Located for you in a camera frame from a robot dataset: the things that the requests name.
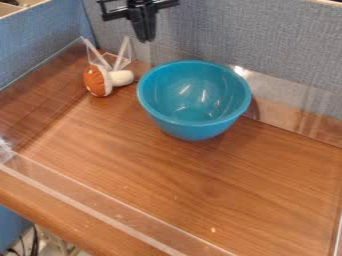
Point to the brown and white toy mushroom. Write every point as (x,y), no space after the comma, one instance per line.
(101,81)

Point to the blue plastic bowl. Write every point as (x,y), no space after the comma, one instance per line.
(194,98)

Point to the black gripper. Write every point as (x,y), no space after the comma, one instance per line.
(132,11)

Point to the clear acrylic tray barrier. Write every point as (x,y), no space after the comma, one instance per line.
(94,173)

